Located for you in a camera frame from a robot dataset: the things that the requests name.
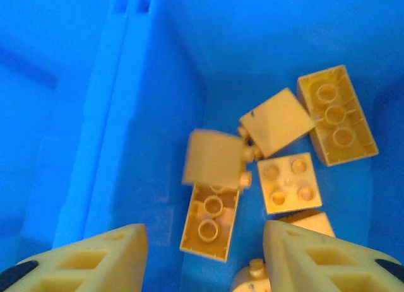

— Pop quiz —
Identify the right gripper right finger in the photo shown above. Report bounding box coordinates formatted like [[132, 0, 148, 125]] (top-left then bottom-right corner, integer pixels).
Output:
[[264, 220, 404, 292]]

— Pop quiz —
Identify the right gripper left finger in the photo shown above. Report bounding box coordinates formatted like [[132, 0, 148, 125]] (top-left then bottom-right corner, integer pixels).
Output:
[[0, 223, 149, 292]]

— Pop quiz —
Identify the round yellow lego flame print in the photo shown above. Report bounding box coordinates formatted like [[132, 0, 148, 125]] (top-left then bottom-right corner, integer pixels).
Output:
[[229, 258, 272, 292]]

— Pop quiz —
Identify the yellow two-by-two lego brick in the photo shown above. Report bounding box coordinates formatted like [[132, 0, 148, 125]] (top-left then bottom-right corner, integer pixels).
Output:
[[181, 129, 253, 191], [238, 87, 316, 159], [257, 152, 323, 215], [279, 209, 336, 238]]

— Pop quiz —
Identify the yellow two-by-four lego brick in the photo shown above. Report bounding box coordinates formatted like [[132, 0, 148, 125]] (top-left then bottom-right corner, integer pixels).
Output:
[[179, 182, 241, 262], [297, 64, 379, 167]]

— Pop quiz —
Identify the blue three-compartment bin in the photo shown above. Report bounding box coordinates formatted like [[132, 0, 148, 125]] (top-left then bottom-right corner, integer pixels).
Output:
[[0, 0, 404, 292]]

